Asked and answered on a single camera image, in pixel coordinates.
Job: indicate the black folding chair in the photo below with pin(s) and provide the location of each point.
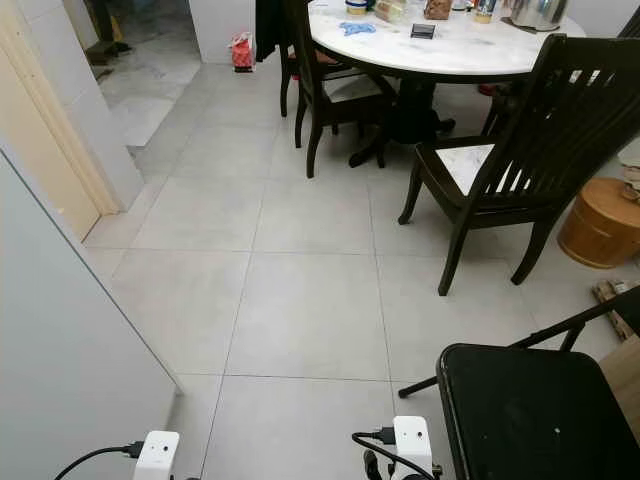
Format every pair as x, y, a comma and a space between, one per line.
530, 415

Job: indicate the tan cardboard box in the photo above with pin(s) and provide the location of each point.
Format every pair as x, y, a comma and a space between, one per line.
623, 385

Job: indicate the wooden pallet piece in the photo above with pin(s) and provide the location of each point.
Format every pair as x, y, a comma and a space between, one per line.
612, 295

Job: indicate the white flat panel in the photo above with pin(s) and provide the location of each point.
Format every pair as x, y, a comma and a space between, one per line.
70, 370

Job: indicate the brown wooden bucket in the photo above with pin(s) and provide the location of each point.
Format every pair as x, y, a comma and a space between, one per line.
600, 225

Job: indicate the dark wooden slat-back chair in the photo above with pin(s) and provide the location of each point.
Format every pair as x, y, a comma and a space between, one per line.
325, 95
540, 140
496, 108

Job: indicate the round white marble table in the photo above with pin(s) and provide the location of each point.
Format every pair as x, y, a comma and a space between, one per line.
460, 50

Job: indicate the small red bag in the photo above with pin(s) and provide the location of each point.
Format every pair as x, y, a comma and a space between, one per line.
241, 53

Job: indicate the small black box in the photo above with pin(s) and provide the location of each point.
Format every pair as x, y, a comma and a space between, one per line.
423, 31

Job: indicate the blue cloth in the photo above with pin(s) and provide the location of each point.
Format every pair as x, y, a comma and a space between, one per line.
358, 28

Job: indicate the dark hanging garment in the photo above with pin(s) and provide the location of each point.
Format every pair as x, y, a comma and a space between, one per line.
270, 28

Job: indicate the clear food container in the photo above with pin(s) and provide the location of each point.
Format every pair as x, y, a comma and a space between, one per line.
391, 11

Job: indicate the blue rimmed cup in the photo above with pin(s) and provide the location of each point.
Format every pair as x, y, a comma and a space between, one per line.
357, 7

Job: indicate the brown snack jar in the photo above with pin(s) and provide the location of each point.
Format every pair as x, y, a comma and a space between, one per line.
437, 9

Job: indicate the printed drink can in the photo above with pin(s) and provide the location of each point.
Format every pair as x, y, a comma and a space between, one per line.
485, 11

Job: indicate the steel pot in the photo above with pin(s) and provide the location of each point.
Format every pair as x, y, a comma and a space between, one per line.
536, 12

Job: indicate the beige wooden door frame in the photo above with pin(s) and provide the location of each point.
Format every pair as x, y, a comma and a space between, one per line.
60, 140

